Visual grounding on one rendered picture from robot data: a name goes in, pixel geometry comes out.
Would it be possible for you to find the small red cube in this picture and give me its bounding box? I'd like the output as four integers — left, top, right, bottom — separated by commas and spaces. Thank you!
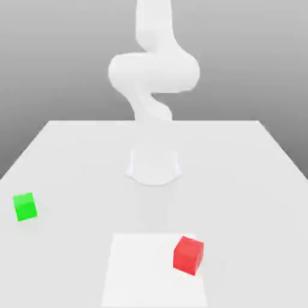
173, 235, 205, 277

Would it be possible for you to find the small green cube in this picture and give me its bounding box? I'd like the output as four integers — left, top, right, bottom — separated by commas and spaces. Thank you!
12, 192, 39, 223

